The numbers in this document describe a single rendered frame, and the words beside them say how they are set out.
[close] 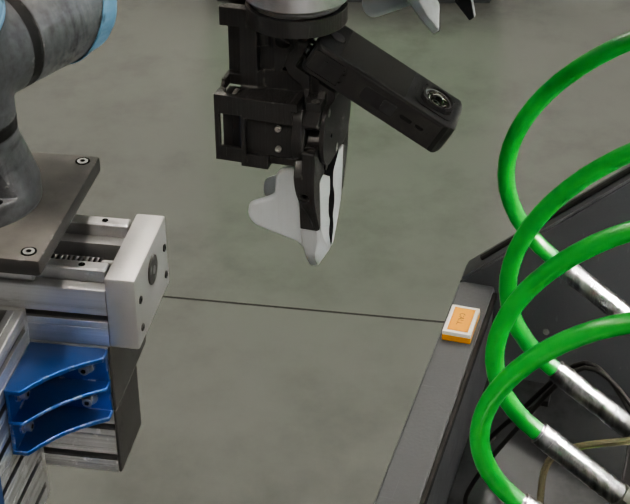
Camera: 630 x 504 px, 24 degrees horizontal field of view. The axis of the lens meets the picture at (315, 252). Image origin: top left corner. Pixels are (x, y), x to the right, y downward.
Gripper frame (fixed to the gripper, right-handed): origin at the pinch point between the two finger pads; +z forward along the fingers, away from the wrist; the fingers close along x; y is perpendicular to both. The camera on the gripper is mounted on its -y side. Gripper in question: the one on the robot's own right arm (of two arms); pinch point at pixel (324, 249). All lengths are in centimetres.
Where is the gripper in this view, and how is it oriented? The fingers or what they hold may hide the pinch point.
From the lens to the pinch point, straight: 110.5
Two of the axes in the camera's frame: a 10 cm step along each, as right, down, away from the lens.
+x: -2.9, 5.2, -8.0
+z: 0.0, 8.4, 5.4
